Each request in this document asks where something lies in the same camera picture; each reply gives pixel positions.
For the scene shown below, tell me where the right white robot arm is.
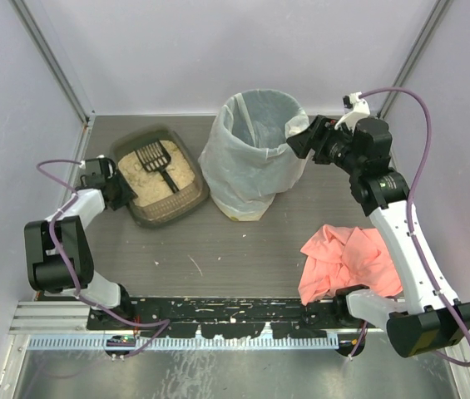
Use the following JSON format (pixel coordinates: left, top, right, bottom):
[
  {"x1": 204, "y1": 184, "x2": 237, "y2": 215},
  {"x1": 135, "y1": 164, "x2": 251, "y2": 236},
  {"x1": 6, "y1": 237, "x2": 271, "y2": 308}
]
[{"x1": 286, "y1": 116, "x2": 470, "y2": 357}]

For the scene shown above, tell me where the right aluminium frame post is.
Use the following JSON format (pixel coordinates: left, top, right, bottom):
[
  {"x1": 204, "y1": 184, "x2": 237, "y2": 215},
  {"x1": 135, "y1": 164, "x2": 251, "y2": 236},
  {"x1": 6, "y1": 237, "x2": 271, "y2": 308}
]
[{"x1": 378, "y1": 0, "x2": 456, "y2": 120}]

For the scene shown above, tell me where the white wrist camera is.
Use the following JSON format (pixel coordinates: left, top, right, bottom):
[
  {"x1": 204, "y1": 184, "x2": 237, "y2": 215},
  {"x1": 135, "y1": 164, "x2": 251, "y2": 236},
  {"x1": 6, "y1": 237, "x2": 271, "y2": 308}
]
[
  {"x1": 79, "y1": 155, "x2": 116, "y2": 169},
  {"x1": 334, "y1": 91, "x2": 370, "y2": 131}
]

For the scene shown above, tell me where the pink cloth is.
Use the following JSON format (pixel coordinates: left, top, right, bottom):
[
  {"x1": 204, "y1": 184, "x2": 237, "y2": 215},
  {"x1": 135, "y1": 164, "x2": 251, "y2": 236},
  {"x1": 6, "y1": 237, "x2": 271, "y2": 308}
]
[{"x1": 298, "y1": 224, "x2": 403, "y2": 305}]

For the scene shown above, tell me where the left aluminium frame post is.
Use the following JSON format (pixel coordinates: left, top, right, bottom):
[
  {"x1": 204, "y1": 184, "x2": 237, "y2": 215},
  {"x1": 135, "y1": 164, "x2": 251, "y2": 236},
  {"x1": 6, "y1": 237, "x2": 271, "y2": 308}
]
[{"x1": 7, "y1": 0, "x2": 96, "y2": 126}]

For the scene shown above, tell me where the black litter scoop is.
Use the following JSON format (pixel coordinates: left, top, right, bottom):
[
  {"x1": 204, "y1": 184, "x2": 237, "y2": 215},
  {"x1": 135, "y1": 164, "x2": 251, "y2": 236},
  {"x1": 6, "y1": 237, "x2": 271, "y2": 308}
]
[{"x1": 134, "y1": 140, "x2": 180, "y2": 193}]

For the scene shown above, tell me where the beige cat litter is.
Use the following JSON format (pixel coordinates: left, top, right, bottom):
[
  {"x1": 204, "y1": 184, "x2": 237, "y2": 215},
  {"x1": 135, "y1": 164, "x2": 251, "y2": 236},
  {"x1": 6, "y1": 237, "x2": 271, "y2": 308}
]
[{"x1": 118, "y1": 140, "x2": 195, "y2": 207}]

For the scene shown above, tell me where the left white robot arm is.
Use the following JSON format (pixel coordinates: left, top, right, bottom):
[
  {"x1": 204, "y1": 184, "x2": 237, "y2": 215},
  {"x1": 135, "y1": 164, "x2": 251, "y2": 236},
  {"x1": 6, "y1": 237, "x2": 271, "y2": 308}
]
[{"x1": 24, "y1": 155, "x2": 135, "y2": 326}]

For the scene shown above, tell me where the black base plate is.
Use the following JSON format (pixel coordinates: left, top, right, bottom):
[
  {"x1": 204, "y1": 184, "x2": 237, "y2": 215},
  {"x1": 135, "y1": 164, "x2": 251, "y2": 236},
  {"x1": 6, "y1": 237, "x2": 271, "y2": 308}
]
[{"x1": 87, "y1": 295, "x2": 383, "y2": 338}]

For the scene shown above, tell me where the bin with white bag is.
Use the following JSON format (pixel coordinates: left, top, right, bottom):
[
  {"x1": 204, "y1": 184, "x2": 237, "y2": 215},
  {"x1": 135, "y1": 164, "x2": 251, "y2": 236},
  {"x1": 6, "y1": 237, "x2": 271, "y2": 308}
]
[{"x1": 198, "y1": 89, "x2": 309, "y2": 222}]

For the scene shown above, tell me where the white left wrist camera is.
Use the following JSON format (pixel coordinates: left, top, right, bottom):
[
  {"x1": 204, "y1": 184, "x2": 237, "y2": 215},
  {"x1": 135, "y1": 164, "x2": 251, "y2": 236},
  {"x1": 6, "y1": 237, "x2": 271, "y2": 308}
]
[{"x1": 79, "y1": 155, "x2": 116, "y2": 169}]

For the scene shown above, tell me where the grey plastic litter box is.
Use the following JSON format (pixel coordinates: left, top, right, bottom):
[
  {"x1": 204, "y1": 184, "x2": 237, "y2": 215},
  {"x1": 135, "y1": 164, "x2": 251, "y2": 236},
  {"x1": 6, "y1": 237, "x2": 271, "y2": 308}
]
[{"x1": 111, "y1": 125, "x2": 209, "y2": 228}]

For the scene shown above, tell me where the aluminium frame post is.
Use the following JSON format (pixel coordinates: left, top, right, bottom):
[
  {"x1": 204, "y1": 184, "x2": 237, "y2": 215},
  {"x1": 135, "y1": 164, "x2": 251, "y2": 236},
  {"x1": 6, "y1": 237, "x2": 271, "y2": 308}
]
[
  {"x1": 7, "y1": 0, "x2": 96, "y2": 126},
  {"x1": 378, "y1": 0, "x2": 456, "y2": 120}
]

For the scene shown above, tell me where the white slotted cable duct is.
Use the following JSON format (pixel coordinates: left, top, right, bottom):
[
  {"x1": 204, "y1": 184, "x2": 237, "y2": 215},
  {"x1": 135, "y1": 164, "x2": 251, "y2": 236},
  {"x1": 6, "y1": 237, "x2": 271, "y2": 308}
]
[{"x1": 27, "y1": 333, "x2": 339, "y2": 351}]

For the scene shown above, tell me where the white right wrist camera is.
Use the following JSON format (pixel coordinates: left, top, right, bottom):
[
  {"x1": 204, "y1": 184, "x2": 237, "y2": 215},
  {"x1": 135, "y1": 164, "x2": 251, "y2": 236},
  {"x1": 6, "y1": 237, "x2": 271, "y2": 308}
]
[{"x1": 334, "y1": 91, "x2": 370, "y2": 131}]

